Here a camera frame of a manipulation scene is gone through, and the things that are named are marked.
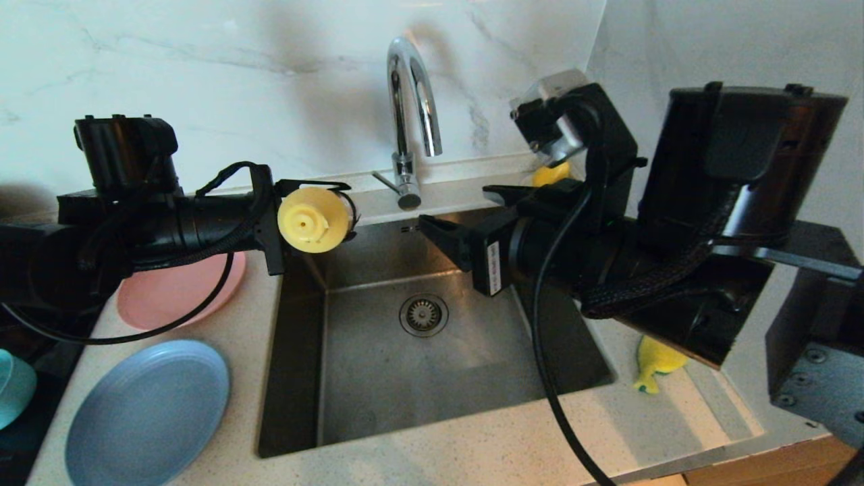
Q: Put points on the teal cup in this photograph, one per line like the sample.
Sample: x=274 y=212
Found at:
x=15 y=388

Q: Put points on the metal sink drain strainer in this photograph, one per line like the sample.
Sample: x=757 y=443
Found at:
x=424 y=316

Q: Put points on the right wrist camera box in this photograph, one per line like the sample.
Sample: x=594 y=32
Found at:
x=557 y=101

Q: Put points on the black glass cooktop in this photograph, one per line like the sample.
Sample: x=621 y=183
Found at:
x=40 y=432

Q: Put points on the pink plate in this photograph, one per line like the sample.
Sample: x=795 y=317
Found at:
x=169 y=297

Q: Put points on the yellow sponge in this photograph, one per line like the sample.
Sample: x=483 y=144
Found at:
x=651 y=371

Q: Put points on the yellow pear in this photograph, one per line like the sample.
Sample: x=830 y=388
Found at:
x=550 y=177

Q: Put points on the chrome gooseneck faucet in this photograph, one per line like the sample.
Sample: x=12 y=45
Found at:
x=403 y=169

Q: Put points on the orange dish soap bottle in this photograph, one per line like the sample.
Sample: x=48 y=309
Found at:
x=314 y=219

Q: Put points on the wooden cabinet panel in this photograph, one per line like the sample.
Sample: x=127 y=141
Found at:
x=742 y=466

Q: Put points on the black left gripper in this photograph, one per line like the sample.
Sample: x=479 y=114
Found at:
x=169 y=223

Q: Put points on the stainless steel sink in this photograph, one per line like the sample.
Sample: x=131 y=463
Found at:
x=405 y=391

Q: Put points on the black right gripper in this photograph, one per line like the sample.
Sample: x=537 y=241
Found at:
x=607 y=182

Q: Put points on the blue plate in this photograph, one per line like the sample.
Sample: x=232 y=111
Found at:
x=148 y=418

